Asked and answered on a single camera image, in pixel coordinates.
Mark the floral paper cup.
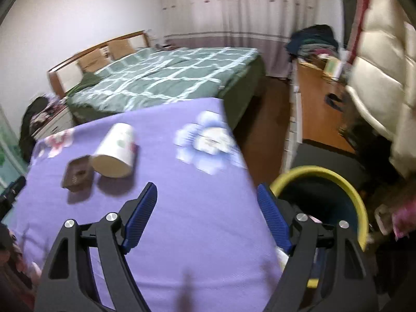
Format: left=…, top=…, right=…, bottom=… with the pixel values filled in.
left=90, top=122, right=136, bottom=178

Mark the yellow rimmed trash bin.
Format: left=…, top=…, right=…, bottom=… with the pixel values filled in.
left=270, top=166, right=369, bottom=251

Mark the magenta floral scarf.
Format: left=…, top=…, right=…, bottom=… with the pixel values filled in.
left=392, top=199, right=416, bottom=239

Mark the white bedside cabinet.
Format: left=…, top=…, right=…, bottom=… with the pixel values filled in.
left=32, top=107, right=75, bottom=141

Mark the purple floral table cloth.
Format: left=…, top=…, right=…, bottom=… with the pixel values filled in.
left=9, top=99, right=281, bottom=311

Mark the wooden top low cabinet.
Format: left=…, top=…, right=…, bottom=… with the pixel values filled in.
left=281, top=61, right=365, bottom=183

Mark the cream puffer jacket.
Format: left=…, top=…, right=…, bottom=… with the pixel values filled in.
left=347, top=0, right=415, bottom=177

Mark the green checked bed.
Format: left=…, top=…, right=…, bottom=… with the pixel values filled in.
left=66, top=47, right=265, bottom=129

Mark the pile of folded clothes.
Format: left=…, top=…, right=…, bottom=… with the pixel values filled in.
left=285, top=24, right=339, bottom=59

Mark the striped window curtain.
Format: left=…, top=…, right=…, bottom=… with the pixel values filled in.
left=162, top=0, right=318, bottom=78

